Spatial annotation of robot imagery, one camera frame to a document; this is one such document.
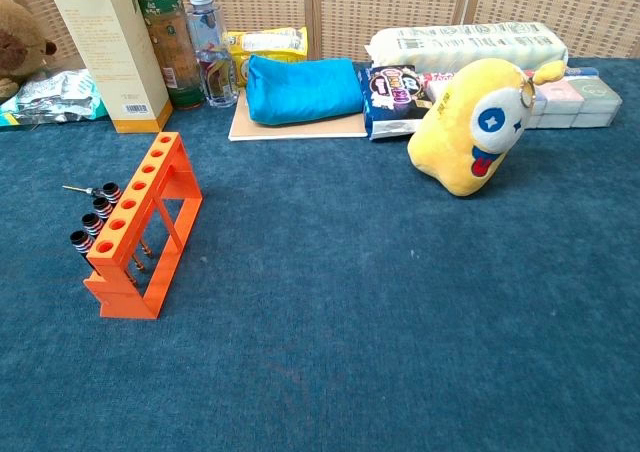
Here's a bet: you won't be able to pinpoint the white paper towel pack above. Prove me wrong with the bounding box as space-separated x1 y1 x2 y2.
363 21 570 76

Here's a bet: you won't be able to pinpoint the pastel tissue pack bundle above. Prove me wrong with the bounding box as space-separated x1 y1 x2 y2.
524 75 624 130

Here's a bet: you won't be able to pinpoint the plastic food wrap box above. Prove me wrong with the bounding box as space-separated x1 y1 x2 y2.
419 66 601 99

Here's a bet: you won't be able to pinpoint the brown capybara plush toy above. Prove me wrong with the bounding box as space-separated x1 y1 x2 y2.
0 0 58 101

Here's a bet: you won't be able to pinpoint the silver wet wipes pack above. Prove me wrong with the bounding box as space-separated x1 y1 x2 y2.
0 68 109 129

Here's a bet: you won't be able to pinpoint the yellow plush toy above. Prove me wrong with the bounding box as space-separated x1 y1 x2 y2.
407 57 566 197

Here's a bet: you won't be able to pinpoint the dark purple printed packet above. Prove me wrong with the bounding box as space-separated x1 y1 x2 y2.
357 64 434 142

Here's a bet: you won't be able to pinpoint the blue folded cloth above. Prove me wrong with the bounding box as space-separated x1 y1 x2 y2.
245 54 365 126

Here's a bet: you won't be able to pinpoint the wicker folding screen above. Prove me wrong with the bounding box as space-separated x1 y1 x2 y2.
0 0 640 71

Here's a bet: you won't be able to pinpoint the clear water bottle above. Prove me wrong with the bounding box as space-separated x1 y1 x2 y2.
186 0 240 109

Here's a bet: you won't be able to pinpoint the beige flat board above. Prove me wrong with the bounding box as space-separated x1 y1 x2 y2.
228 89 370 142

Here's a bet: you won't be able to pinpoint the green tea bottle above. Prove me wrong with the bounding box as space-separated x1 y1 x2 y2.
137 0 206 111

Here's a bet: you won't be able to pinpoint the cream and yellow carton box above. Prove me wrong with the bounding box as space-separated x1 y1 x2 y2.
49 0 174 135

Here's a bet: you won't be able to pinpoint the blue carpet table cover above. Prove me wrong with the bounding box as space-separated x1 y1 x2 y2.
0 56 640 452

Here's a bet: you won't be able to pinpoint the yellow snack bag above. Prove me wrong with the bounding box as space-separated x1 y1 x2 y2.
223 26 309 88

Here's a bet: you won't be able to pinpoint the orange tube rack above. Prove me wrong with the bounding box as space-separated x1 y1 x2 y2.
83 131 204 321

